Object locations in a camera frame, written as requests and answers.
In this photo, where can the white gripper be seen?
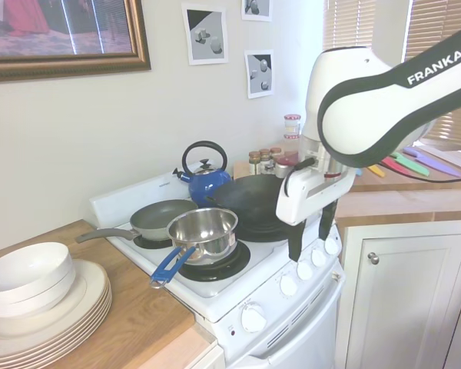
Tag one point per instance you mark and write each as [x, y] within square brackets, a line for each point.
[311, 196]

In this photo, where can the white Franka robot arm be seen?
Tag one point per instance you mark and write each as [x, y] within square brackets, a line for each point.
[349, 115]

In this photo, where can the white electric stove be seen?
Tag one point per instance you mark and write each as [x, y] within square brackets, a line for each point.
[234, 280]

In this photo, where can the white burner knob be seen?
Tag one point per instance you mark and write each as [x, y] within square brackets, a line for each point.
[304, 271]
[332, 246]
[288, 286]
[319, 258]

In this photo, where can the silver cabinet knob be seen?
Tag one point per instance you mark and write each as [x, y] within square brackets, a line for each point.
[373, 258]

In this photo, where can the black wok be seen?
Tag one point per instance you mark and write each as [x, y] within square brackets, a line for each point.
[246, 196]

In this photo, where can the large black coil burner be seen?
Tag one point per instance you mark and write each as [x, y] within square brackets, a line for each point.
[230, 269]

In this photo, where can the yellow knife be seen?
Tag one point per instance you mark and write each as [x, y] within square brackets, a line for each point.
[376, 171]

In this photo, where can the brown lid spice jar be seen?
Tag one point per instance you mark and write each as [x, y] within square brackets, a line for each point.
[265, 155]
[254, 163]
[275, 150]

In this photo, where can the red lid glass jar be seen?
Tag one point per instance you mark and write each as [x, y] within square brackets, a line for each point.
[292, 142]
[292, 123]

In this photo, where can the large white oven knob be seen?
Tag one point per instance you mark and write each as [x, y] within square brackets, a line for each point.
[253, 317]

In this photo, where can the red knife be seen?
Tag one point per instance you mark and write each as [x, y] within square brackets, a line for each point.
[397, 167]

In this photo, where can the green knife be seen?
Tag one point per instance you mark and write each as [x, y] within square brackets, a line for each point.
[411, 163]

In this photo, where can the white cabinet door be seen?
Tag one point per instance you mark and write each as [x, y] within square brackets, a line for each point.
[407, 307]

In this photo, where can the purple knife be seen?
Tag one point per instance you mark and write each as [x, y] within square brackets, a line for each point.
[432, 161]

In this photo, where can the grey frying pan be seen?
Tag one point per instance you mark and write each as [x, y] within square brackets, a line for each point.
[157, 217]

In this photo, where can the small black coil burner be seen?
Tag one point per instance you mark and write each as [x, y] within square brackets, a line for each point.
[146, 243]

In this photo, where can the narrow wooden window blind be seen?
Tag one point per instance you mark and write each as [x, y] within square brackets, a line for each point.
[347, 23]

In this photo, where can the large grey shapes paper print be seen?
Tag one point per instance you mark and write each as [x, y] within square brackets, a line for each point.
[205, 34]

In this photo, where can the cream dinner plate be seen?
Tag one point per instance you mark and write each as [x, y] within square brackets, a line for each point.
[86, 328]
[90, 278]
[85, 323]
[87, 336]
[88, 340]
[87, 332]

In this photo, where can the wide wooden window blind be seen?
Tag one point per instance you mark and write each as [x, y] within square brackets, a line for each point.
[438, 23]

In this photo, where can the white bowl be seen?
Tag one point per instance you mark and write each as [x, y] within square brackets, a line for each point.
[23, 269]
[34, 305]

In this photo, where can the gold framed painting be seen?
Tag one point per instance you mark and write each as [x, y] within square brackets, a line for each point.
[61, 27]

